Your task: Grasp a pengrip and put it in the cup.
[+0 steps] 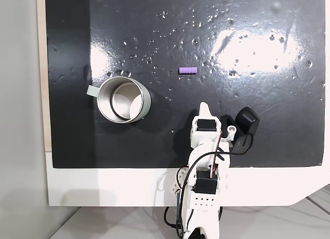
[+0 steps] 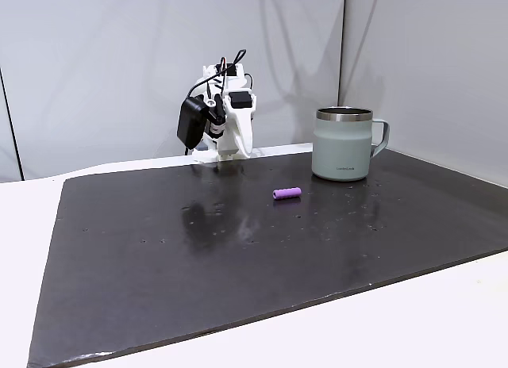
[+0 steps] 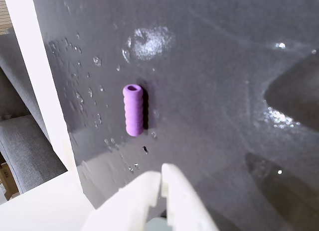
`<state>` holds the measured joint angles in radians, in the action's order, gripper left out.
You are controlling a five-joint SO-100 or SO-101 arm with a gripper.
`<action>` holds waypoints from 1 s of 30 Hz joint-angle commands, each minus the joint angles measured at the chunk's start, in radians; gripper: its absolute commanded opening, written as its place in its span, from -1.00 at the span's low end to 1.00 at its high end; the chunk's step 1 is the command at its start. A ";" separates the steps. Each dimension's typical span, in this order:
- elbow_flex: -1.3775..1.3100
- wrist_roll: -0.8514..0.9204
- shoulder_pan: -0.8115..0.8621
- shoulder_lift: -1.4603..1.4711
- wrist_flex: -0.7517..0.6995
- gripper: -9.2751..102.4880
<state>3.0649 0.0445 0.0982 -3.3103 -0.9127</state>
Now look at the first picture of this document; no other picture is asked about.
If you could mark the purple ribbed pen grip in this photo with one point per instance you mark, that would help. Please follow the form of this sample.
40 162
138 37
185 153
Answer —
188 70

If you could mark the glossy black table mat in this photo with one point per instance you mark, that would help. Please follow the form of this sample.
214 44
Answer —
257 136

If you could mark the black oval camera box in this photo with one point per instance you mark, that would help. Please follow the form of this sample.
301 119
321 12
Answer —
247 120

